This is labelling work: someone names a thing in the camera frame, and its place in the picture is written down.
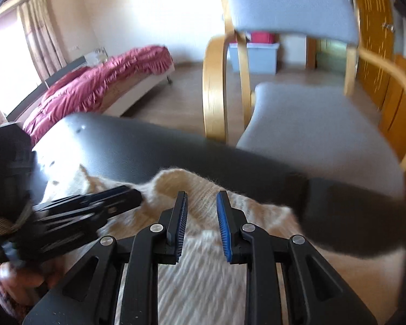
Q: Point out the carved wooden door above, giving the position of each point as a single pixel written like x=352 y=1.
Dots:
x=372 y=40

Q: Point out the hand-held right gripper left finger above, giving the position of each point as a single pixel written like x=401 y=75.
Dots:
x=181 y=230

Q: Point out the person's left hand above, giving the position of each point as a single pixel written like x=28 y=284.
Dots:
x=23 y=284

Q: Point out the red bag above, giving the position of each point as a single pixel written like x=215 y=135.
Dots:
x=262 y=37

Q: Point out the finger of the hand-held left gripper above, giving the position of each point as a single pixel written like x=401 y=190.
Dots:
x=81 y=225
x=115 y=198

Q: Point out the patterned box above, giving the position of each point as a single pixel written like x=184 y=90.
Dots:
x=95 y=55

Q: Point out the white framed bed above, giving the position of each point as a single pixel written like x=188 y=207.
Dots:
x=138 y=91

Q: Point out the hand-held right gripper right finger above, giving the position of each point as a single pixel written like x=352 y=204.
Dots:
x=224 y=230

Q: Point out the wooden wardrobe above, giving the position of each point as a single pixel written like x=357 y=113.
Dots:
x=399 y=101

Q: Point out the grey cushioned wooden armchair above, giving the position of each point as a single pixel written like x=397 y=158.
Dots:
x=308 y=118

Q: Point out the etched glass inner door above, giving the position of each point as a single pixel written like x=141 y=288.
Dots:
x=331 y=47

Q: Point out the grey plastic storage bin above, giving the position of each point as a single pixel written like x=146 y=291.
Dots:
x=260 y=59

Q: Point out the white knit sweater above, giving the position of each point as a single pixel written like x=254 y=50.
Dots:
x=203 y=277

